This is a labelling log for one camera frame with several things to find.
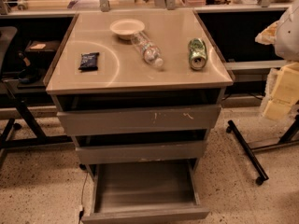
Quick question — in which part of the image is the grey middle drawer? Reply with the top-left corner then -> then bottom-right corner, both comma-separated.
72,129 -> 209,164

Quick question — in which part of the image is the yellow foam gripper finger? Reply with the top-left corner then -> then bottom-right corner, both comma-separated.
262,62 -> 299,120

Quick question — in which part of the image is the grey drawer cabinet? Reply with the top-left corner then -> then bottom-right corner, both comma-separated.
46,9 -> 233,179

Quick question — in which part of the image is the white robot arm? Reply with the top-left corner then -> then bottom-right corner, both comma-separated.
255,0 -> 299,120

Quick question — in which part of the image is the black floor cable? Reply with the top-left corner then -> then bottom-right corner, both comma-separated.
78,171 -> 90,224

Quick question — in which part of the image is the dark blue snack packet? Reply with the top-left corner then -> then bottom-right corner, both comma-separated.
78,52 -> 100,71

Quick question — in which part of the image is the grey bottom drawer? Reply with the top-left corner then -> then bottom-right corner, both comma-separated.
82,160 -> 209,224

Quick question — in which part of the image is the grey drawer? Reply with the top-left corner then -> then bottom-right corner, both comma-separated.
82,160 -> 209,224
72,129 -> 209,164
58,88 -> 223,136

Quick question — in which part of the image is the white paper bowl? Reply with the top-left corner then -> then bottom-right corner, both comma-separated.
110,19 -> 145,40

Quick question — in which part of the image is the green soda can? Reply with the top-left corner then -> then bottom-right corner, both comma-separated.
188,38 -> 207,70

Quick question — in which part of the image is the black wheeled stand base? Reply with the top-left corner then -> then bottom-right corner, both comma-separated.
226,113 -> 299,186

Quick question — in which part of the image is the grey top drawer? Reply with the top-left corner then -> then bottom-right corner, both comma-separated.
58,88 -> 223,136

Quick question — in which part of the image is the clear plastic water bottle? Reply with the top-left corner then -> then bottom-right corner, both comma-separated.
131,32 -> 164,70

